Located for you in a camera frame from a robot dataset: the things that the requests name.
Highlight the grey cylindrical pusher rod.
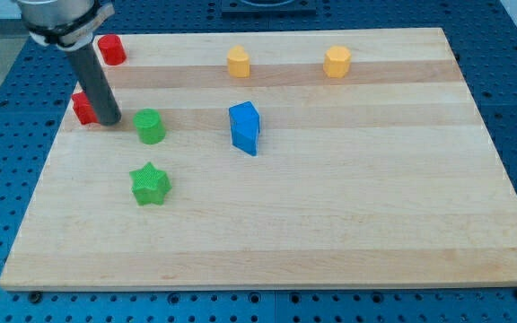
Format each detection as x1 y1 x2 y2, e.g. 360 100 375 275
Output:
66 43 122 126

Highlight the red star block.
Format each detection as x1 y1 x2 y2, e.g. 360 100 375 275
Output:
71 92 99 125

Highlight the green star block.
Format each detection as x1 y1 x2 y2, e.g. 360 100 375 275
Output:
129 162 172 205

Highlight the red cylinder block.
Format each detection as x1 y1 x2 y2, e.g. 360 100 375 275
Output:
97 34 127 65

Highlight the green cylinder block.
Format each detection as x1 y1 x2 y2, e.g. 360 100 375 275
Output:
133 109 166 144

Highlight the yellow rounded block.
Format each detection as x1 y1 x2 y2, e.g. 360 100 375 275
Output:
227 45 250 78

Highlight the blue pentagon prism block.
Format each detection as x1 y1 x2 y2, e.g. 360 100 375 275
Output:
228 101 260 156

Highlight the yellow hexagon block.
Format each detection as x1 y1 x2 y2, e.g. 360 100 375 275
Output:
323 46 352 78

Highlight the wooden board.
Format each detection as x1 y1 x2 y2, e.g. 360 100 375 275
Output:
0 28 517 292

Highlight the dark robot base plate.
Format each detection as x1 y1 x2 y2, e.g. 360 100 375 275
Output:
220 0 317 16

